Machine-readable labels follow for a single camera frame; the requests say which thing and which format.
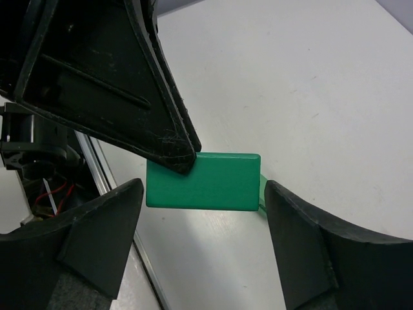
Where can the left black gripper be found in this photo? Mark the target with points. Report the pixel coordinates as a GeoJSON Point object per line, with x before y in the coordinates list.
{"type": "Point", "coordinates": [98, 67]}

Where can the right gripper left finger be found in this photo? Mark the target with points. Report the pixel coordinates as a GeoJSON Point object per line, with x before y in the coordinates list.
{"type": "Point", "coordinates": [58, 263]}

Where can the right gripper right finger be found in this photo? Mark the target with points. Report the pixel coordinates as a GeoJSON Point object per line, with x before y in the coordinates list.
{"type": "Point", "coordinates": [325, 262]}

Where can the green rectangular block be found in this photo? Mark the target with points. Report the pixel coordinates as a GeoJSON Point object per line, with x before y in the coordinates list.
{"type": "Point", "coordinates": [217, 181]}

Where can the green castle notched block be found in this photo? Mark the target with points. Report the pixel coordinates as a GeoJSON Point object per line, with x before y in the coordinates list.
{"type": "Point", "coordinates": [262, 207]}

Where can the aluminium rail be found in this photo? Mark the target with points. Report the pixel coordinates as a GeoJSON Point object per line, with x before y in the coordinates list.
{"type": "Point", "coordinates": [137, 287]}

